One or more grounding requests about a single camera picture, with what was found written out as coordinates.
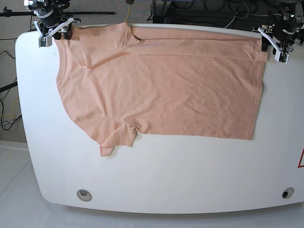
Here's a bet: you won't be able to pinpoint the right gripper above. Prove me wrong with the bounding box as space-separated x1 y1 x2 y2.
32 15 80 40

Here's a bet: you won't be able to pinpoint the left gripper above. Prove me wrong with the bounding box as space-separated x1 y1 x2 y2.
257 25 304 55

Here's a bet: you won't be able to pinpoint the peach pink T-shirt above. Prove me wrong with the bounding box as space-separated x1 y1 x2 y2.
56 22 267 156

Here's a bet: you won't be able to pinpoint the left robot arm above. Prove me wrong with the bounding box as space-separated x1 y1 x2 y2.
258 0 304 63

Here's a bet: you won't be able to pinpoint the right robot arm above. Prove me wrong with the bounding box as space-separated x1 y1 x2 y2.
23 0 81 47

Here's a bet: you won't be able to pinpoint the black tripod stand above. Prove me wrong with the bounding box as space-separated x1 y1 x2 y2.
0 0 115 19

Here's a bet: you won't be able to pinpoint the red triangle warning sticker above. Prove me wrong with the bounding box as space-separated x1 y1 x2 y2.
298 149 304 168

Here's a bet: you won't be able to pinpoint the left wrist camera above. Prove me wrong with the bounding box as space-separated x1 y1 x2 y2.
275 50 289 64

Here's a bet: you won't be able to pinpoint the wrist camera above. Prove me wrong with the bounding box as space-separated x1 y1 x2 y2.
38 36 52 48
275 50 289 64

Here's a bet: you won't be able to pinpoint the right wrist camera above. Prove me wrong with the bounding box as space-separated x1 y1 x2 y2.
38 36 52 48

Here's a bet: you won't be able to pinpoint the black equipment frame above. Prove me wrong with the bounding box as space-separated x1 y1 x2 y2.
147 0 279 32

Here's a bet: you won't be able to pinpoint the yellow cable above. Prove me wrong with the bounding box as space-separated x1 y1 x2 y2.
123 2 132 24

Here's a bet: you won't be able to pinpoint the black floor cables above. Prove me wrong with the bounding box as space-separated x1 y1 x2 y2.
0 50 20 131

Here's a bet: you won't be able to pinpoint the right table cable grommet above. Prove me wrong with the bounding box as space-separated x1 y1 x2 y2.
282 187 295 199

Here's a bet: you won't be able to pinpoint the table cable grommet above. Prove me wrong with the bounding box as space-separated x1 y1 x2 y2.
282 187 295 199
76 190 92 202

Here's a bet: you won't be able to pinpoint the left table cable grommet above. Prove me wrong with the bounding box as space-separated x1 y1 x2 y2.
76 190 92 202

